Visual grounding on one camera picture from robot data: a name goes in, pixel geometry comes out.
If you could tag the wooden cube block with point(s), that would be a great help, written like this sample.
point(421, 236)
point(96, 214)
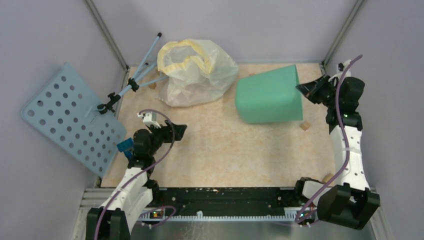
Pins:
point(305, 125)

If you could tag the light blue tripod stand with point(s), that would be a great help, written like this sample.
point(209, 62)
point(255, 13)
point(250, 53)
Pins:
point(133, 82)

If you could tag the blue clamp block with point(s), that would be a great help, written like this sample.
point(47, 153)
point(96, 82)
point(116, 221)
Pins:
point(126, 147)

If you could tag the light blue perforated board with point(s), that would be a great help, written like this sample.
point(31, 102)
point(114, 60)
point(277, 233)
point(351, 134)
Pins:
point(65, 111)

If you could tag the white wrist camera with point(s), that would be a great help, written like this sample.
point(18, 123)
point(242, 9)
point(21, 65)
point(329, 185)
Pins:
point(342, 65)
point(149, 118)

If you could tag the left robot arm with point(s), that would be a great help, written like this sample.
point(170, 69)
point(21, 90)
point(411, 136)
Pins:
point(115, 218)

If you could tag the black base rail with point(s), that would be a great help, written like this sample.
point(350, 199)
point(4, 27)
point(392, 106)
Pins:
point(241, 202)

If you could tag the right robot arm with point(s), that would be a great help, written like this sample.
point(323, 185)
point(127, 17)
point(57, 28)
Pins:
point(346, 199)

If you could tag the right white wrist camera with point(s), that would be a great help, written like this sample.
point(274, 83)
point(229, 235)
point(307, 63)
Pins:
point(342, 65)

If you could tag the translucent white yellow trash bag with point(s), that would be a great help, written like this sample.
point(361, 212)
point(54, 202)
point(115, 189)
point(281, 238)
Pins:
point(199, 71)

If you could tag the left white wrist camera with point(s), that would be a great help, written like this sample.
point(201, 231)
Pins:
point(149, 118)

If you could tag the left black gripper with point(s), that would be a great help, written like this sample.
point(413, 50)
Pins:
point(176, 134)

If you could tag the green plastic trash bin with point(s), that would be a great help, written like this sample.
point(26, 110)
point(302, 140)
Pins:
point(269, 97)

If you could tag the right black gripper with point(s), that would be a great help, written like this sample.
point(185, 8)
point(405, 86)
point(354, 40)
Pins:
point(310, 89)

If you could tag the small wooden block near tripod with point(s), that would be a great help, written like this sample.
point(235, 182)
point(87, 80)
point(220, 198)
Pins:
point(152, 86)

